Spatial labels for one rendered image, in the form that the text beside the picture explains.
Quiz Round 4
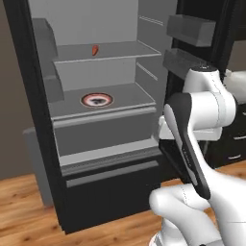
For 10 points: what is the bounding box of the black freezer drawer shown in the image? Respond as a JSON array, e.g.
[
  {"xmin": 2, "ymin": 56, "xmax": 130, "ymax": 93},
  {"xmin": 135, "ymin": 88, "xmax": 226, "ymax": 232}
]
[{"xmin": 61, "ymin": 150, "xmax": 162, "ymax": 234}]

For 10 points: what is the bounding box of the black fridge door with bins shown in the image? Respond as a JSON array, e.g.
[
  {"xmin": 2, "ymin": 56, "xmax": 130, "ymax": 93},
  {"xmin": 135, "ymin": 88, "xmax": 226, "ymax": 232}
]
[{"xmin": 158, "ymin": 0, "xmax": 246, "ymax": 186}]

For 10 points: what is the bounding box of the dark fish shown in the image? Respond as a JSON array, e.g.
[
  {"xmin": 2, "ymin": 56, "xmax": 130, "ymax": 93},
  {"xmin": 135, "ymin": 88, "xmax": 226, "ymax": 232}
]
[{"xmin": 87, "ymin": 96, "xmax": 109, "ymax": 106}]

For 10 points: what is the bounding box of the grey fridge shelf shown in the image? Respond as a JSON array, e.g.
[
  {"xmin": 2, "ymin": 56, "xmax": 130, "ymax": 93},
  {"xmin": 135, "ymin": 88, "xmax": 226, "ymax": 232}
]
[
  {"xmin": 52, "ymin": 40, "xmax": 162, "ymax": 65},
  {"xmin": 47, "ymin": 82, "xmax": 157, "ymax": 121}
]

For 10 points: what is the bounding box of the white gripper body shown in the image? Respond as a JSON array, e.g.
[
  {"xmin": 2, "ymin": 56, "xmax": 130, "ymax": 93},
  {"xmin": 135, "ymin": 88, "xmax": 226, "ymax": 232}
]
[{"xmin": 158, "ymin": 114, "xmax": 223, "ymax": 141}]

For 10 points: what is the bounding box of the grey crisper drawer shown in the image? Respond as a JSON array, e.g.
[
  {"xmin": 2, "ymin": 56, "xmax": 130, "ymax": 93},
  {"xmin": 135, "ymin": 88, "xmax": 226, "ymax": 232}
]
[{"xmin": 52, "ymin": 107, "xmax": 158, "ymax": 158}]

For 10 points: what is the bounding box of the grey freezer drawer handle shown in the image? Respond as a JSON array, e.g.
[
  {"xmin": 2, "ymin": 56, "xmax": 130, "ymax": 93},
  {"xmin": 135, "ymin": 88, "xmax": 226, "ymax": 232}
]
[{"xmin": 65, "ymin": 160, "xmax": 160, "ymax": 188}]

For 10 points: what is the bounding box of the black fridge door edge-on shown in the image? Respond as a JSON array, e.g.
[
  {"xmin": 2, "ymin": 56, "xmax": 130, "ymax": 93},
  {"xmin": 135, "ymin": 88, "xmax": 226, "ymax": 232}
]
[{"xmin": 3, "ymin": 0, "xmax": 66, "ymax": 161}]

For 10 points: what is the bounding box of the black fridge with grey interior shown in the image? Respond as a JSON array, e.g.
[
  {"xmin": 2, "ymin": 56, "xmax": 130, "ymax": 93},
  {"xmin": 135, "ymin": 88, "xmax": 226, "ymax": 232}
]
[{"xmin": 3, "ymin": 0, "xmax": 181, "ymax": 235}]

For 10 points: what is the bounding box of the grey door bin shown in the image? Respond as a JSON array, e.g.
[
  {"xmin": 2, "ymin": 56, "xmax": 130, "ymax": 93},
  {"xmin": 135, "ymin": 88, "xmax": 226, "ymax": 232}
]
[
  {"xmin": 162, "ymin": 47, "xmax": 209, "ymax": 81},
  {"xmin": 166, "ymin": 13, "xmax": 217, "ymax": 48}
]

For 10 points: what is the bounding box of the black drawer cabinet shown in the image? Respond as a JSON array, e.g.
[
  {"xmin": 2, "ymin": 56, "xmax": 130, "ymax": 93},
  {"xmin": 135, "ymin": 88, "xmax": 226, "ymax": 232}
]
[{"xmin": 205, "ymin": 102, "xmax": 246, "ymax": 169}]

